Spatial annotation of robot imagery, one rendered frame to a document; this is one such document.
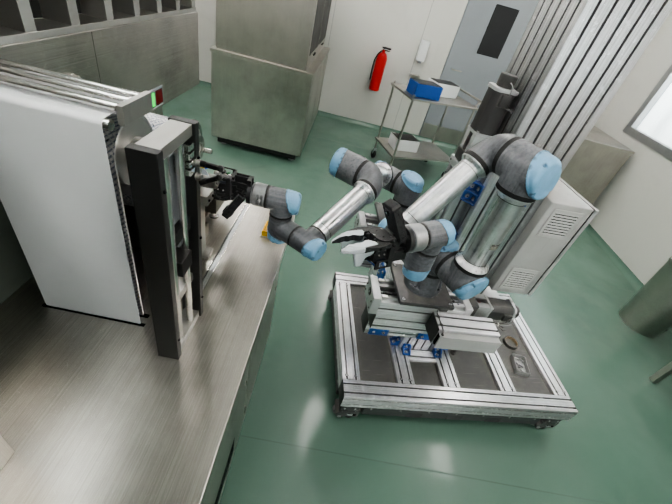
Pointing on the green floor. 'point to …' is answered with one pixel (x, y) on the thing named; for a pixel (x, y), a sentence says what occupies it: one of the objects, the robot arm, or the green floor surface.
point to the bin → (651, 305)
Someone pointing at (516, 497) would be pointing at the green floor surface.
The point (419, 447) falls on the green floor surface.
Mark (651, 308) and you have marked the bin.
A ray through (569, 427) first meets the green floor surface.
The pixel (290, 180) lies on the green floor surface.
